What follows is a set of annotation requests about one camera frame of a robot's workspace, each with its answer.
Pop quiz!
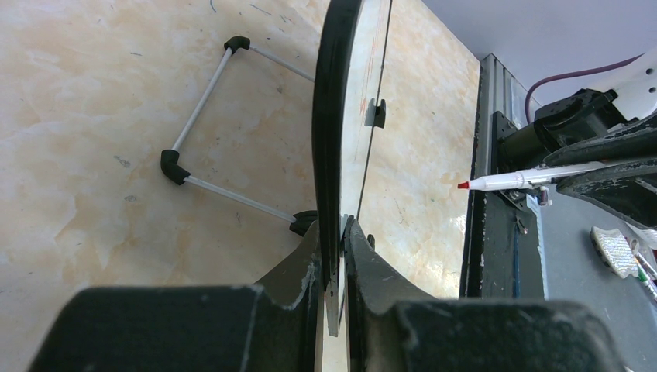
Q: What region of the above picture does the white scrub brush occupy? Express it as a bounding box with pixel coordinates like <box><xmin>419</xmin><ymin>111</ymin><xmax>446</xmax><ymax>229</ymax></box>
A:
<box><xmin>590</xmin><ymin>226</ymin><xmax>638</xmax><ymax>279</ymax></box>

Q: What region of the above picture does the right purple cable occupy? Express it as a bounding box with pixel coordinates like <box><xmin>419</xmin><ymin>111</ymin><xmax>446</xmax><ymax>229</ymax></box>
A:
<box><xmin>524</xmin><ymin>53</ymin><xmax>645</xmax><ymax>124</ymax></box>

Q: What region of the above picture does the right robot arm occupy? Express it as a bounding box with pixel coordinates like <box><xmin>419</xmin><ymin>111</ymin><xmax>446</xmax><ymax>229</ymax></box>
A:
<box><xmin>493</xmin><ymin>50</ymin><xmax>656</xmax><ymax>229</ymax></box>

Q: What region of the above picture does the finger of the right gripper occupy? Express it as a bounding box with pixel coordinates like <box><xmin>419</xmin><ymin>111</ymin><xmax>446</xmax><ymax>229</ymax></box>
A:
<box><xmin>543</xmin><ymin>112</ymin><xmax>656</xmax><ymax>167</ymax></box>
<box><xmin>556</xmin><ymin>158</ymin><xmax>656</xmax><ymax>230</ymax></box>

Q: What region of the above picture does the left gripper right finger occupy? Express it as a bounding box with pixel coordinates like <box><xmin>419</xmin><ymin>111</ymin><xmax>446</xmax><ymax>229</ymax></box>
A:
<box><xmin>343</xmin><ymin>218</ymin><xmax>624</xmax><ymax>371</ymax></box>

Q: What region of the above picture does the green capped pen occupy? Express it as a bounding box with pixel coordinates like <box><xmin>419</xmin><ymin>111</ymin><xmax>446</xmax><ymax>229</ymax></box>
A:
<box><xmin>634</xmin><ymin>252</ymin><xmax>656</xmax><ymax>302</ymax></box>

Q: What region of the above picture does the aluminium side rail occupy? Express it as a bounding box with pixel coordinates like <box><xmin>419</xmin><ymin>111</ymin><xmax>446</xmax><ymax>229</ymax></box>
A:
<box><xmin>459</xmin><ymin>54</ymin><xmax>548</xmax><ymax>299</ymax></box>

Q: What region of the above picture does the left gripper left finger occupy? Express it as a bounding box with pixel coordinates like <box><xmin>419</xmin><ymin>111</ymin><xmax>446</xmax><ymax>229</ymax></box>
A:
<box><xmin>29</xmin><ymin>225</ymin><xmax>321</xmax><ymax>371</ymax></box>

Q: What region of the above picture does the black framed whiteboard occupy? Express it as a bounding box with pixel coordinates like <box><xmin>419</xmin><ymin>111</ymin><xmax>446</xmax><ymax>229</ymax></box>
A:
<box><xmin>160</xmin><ymin>0</ymin><xmax>395</xmax><ymax>339</ymax></box>

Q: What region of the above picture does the red whiteboard marker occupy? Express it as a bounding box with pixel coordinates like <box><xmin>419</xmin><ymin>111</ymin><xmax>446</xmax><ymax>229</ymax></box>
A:
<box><xmin>457</xmin><ymin>161</ymin><xmax>617</xmax><ymax>191</ymax></box>

